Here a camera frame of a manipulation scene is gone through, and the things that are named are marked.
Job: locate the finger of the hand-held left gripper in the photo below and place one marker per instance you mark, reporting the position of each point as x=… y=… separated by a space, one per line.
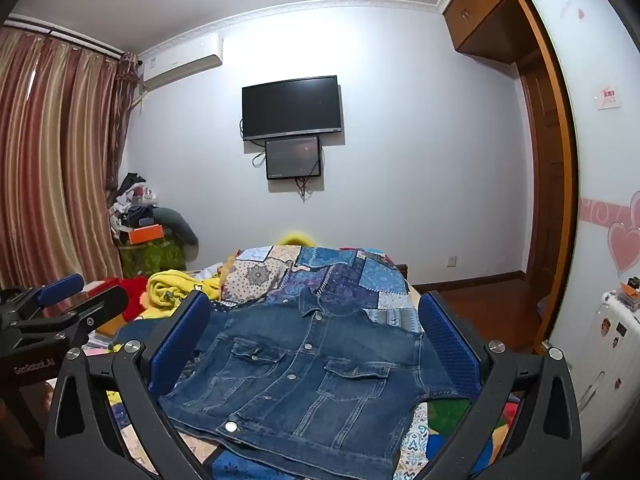
x=95 y=310
x=60 y=289

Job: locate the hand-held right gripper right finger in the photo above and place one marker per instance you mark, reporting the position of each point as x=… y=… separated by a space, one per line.
x=450 y=345

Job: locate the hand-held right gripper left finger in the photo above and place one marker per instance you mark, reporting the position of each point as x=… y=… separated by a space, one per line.
x=180 y=345

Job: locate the blue denim jeans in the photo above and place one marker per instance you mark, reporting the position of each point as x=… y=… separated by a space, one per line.
x=300 y=375

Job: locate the pile of clothes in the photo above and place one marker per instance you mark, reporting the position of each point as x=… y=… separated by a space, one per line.
x=132 y=200

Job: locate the red cloth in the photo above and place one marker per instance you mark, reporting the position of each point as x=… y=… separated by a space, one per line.
x=132 y=300

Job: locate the yellow blanket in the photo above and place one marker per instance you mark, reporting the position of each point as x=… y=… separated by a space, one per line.
x=172 y=287

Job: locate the colourful printed bedsheet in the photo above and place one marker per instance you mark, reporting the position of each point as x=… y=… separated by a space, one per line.
x=445 y=415

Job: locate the green patterned cloth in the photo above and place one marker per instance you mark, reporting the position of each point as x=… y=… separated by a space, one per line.
x=150 y=257

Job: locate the orange box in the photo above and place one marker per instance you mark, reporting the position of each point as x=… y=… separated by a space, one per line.
x=146 y=234

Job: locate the dark grey pillow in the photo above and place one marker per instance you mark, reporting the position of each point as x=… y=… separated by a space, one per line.
x=180 y=225

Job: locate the patchwork quilt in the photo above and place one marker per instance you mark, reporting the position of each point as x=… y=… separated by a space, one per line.
x=345 y=275

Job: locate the striped curtain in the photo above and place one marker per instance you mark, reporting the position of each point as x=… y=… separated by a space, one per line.
x=55 y=160

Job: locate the white refrigerator with stickers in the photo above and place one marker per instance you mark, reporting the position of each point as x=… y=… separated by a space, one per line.
x=610 y=360

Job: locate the orange and black gadget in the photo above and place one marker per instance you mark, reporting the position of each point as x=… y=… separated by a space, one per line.
x=631 y=292

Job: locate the brown wooden door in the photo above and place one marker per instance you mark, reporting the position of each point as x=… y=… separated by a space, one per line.
x=550 y=185

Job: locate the pink heart sticker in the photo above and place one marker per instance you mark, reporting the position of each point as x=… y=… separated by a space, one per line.
x=625 y=247

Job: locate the frosted glass sliding door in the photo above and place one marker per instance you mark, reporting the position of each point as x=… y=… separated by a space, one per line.
x=600 y=160

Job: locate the white air conditioner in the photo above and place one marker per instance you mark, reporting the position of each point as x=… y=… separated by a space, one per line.
x=180 y=62

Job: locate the pink square door sign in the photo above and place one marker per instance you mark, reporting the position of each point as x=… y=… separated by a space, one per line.
x=609 y=96

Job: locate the wooden overhead cabinet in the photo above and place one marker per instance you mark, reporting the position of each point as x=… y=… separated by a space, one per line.
x=480 y=15

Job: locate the small black wall monitor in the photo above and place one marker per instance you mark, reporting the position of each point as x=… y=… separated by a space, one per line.
x=293 y=158

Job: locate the white curtain rail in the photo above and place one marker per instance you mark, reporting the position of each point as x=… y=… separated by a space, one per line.
x=65 y=35

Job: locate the black wall television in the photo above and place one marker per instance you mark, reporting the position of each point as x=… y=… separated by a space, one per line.
x=292 y=107

